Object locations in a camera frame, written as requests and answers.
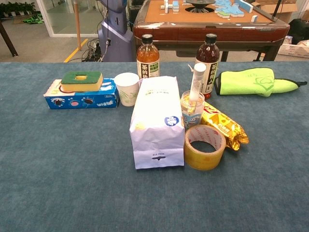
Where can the transparent test tube white cap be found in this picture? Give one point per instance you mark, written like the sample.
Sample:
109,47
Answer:
196,82

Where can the white paper bag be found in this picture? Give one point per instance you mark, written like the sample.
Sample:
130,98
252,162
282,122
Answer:
157,120

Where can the clear plastic jar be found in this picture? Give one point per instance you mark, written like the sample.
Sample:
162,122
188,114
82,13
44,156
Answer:
192,118

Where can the white paper cup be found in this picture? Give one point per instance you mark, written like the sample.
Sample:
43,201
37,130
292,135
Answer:
125,89

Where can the light amber tea bottle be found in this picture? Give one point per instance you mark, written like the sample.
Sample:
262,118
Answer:
147,60

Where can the yellow packing tape roll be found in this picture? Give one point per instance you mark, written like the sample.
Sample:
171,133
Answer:
202,160

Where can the yellow red snack packet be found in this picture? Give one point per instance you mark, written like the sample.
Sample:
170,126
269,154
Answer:
224,125

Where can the blue tissue box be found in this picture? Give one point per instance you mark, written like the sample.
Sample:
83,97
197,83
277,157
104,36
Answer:
79,101

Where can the green yellow sponge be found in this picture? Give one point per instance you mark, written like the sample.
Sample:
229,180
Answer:
82,85

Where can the dark brown tea bottle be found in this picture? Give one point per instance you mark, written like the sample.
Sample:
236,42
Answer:
210,55

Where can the lime green cloth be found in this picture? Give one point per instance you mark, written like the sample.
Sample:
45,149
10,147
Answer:
241,82

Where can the blue felt table cover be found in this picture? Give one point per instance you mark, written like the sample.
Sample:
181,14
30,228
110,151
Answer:
72,169

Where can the brown mahjong table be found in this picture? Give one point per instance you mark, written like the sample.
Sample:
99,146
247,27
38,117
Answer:
217,31

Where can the blue white mahjong tile stack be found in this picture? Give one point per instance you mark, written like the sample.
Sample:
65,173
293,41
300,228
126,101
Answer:
172,6

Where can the wooden pole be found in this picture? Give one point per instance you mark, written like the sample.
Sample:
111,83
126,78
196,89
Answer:
77,24

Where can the black mahjong table dome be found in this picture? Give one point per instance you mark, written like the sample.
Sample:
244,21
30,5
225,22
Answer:
200,4

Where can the blue white mahjong tile pile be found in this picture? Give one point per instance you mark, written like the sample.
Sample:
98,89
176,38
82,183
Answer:
229,9

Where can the white plastic basket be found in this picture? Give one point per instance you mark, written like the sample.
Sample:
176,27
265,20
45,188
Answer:
294,49

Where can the green floor object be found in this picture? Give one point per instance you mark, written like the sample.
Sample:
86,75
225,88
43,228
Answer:
32,18

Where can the dark furniture leg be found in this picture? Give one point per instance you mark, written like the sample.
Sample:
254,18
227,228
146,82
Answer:
9,41

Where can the cardboard box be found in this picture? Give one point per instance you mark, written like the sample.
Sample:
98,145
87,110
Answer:
287,12

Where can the black bag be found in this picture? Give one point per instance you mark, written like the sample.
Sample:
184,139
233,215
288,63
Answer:
300,30

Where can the potted green plants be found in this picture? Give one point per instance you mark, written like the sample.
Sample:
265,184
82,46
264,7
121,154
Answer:
17,8

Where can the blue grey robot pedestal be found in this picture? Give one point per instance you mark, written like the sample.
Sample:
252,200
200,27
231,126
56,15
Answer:
116,36

